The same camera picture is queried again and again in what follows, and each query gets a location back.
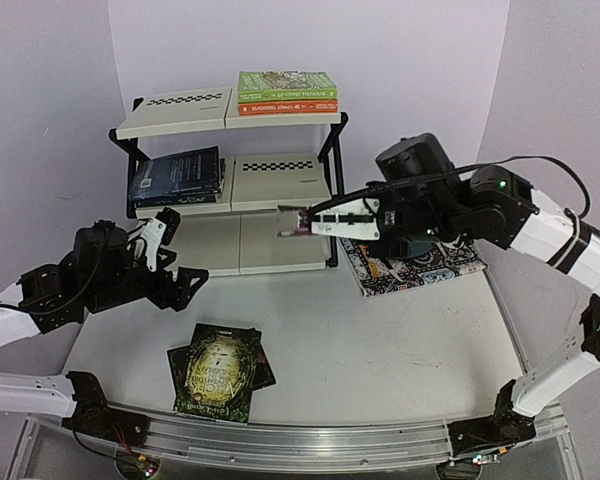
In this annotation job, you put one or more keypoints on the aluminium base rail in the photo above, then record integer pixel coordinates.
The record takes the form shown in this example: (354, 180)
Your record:
(187, 446)

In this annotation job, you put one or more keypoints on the green 65-Storey Treehouse book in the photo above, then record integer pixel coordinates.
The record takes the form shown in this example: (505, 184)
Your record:
(269, 86)

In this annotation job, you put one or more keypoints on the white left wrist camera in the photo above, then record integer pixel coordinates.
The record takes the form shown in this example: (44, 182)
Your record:
(158, 231)

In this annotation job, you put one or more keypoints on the dark red black book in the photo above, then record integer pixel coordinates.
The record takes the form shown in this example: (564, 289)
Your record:
(265, 370)

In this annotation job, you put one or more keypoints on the black Moon and Sixpence book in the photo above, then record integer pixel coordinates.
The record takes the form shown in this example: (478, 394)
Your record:
(213, 180)

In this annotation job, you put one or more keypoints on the green Alice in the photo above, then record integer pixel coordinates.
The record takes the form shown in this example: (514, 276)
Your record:
(214, 375)

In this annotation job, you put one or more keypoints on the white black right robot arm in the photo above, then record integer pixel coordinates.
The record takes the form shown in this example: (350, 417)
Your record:
(504, 209)

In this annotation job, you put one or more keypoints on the patterned fabric placemat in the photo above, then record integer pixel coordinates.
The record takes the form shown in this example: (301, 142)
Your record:
(440, 264)

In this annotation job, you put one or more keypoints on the orange 78-Storey Treehouse book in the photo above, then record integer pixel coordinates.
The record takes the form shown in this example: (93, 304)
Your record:
(288, 107)

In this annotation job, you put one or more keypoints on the purple 117-Storey Treehouse book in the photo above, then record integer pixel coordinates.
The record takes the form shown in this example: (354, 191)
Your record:
(292, 221)

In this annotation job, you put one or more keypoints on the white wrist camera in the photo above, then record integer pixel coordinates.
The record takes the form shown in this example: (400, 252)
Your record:
(356, 220)
(158, 231)

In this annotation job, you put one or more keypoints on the beige three-tier shelf rack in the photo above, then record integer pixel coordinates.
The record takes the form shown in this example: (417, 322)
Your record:
(235, 235)

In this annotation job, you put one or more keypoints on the teal plate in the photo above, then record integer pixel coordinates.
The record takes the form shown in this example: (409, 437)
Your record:
(405, 250)

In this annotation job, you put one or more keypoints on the dark blue Nineteen Eighty-Four book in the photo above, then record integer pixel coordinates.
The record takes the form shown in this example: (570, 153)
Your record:
(172, 175)

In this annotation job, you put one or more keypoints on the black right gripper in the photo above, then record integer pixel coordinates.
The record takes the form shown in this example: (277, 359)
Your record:
(389, 218)

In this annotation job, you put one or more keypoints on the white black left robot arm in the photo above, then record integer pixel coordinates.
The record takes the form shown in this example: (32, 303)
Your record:
(107, 267)

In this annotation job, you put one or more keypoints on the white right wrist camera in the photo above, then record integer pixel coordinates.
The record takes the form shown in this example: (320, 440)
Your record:
(356, 220)

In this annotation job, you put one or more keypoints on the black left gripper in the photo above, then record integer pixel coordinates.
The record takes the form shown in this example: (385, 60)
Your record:
(167, 299)

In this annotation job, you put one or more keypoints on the floral Little Women book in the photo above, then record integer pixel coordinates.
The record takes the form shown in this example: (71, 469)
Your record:
(177, 200)

